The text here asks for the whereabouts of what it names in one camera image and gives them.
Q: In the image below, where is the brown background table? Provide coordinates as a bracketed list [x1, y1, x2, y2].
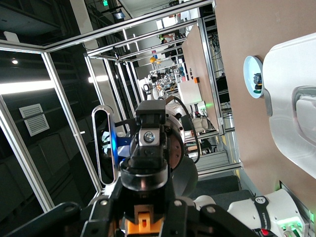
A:
[181, 24, 221, 132]

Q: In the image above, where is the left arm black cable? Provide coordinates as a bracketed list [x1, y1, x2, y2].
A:
[172, 95, 201, 165]

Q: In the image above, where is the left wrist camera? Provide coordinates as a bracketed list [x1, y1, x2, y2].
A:
[91, 105, 116, 186]

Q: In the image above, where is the green push-button switch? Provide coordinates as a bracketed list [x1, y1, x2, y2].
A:
[252, 72, 264, 95]

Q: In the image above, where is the light blue round plate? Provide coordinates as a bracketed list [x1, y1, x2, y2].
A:
[243, 55, 265, 99]

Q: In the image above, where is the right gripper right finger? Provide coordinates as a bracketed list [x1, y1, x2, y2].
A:
[161, 190, 257, 237]

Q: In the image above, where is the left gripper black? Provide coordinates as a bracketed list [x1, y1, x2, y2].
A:
[129, 99, 175, 171]

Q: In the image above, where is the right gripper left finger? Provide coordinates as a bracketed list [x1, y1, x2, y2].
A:
[4, 187, 127, 237]

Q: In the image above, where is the white lidded container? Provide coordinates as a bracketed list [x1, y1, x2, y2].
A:
[261, 32, 316, 179]

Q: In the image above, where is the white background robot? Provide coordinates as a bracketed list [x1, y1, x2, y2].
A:
[138, 73, 173, 101]

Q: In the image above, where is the white wall vent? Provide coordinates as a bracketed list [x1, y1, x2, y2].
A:
[19, 103, 50, 137]

